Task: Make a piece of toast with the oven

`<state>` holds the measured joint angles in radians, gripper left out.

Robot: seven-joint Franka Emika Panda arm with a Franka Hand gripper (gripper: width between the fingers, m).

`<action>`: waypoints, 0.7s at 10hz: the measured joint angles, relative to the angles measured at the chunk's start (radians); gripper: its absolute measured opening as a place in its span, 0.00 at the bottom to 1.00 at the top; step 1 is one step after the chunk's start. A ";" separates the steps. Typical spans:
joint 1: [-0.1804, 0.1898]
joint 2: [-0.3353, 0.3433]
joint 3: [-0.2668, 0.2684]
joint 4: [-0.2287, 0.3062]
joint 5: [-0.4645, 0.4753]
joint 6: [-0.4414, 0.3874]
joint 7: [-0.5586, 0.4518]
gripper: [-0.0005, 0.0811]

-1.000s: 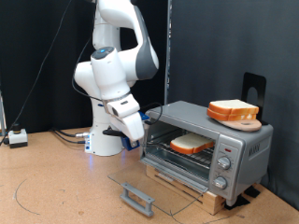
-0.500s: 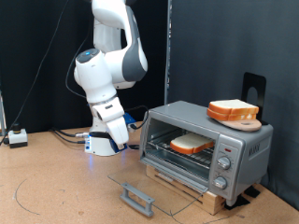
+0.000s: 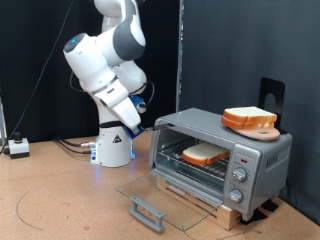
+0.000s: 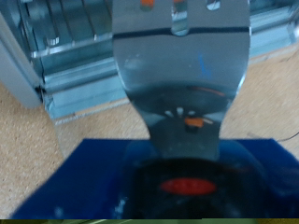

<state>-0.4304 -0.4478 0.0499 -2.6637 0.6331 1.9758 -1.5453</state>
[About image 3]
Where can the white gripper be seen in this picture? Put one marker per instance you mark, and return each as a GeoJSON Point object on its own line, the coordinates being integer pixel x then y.
{"type": "Point", "coordinates": [120, 105]}

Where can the toy bread slice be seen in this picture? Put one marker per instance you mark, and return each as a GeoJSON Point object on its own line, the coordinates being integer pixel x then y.
{"type": "Point", "coordinates": [240, 125]}
{"type": "Point", "coordinates": [203, 151]}
{"type": "Point", "coordinates": [250, 113]}

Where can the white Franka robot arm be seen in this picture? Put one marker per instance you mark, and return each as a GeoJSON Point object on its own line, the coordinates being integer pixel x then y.
{"type": "Point", "coordinates": [110, 150]}

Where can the silver oven knob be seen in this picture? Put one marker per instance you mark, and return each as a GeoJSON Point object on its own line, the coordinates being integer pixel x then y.
{"type": "Point", "coordinates": [235, 195]}
{"type": "Point", "coordinates": [240, 174]}

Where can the silver toaster oven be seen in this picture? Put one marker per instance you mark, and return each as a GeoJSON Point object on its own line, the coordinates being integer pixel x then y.
{"type": "Point", "coordinates": [263, 160]}

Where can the black backdrop curtain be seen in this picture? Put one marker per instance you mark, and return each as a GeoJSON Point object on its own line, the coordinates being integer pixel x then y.
{"type": "Point", "coordinates": [50, 110]}

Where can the vertical metal pole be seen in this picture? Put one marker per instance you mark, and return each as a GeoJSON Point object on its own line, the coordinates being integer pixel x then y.
{"type": "Point", "coordinates": [180, 50]}

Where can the emergency stop button box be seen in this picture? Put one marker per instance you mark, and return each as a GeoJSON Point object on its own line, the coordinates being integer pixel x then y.
{"type": "Point", "coordinates": [19, 146]}

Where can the round wooden serving board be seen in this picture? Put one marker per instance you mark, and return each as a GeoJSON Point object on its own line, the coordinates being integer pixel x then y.
{"type": "Point", "coordinates": [263, 135]}

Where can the slatted wooden block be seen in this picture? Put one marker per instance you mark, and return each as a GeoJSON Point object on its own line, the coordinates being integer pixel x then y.
{"type": "Point", "coordinates": [230, 216]}

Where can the grey backdrop curtain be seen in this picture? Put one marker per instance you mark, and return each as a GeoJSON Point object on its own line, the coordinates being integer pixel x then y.
{"type": "Point", "coordinates": [240, 50]}

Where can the black foam pad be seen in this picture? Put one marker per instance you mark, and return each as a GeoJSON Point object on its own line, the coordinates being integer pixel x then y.
{"type": "Point", "coordinates": [270, 205]}
{"type": "Point", "coordinates": [253, 216]}

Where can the black metal bookend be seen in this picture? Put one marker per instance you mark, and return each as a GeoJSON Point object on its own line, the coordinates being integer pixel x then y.
{"type": "Point", "coordinates": [280, 90]}

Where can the metal frame bar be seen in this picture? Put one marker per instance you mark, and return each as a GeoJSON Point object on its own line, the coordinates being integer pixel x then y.
{"type": "Point", "coordinates": [2, 123]}

